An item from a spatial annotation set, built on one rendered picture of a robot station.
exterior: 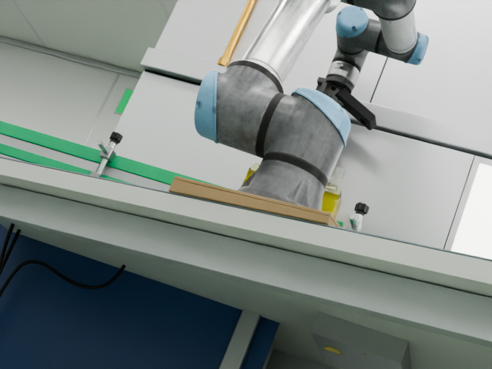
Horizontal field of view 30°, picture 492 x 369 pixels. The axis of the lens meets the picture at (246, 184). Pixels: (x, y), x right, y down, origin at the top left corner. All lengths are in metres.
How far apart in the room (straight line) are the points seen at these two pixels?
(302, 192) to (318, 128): 0.11
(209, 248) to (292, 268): 0.15
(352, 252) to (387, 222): 0.92
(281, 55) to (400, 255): 0.51
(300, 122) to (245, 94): 0.11
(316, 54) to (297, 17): 0.81
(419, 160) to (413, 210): 0.13
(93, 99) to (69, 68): 0.32
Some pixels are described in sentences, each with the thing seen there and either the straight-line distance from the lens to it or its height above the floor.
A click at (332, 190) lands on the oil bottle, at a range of 2.12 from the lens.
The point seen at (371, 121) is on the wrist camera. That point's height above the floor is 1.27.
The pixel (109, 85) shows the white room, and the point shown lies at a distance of 6.28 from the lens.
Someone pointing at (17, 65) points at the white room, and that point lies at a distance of 6.63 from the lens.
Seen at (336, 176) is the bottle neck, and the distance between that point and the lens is 2.15.
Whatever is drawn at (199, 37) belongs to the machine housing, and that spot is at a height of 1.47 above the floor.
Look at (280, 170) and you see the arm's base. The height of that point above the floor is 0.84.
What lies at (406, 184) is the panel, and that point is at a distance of 2.27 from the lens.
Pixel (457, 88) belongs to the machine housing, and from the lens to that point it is 2.43.
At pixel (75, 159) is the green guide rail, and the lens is 2.18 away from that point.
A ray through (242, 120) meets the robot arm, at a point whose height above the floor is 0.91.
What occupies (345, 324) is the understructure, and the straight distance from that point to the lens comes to 1.68.
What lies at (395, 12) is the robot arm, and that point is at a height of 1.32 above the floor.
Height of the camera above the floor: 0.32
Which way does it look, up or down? 19 degrees up
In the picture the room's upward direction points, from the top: 23 degrees clockwise
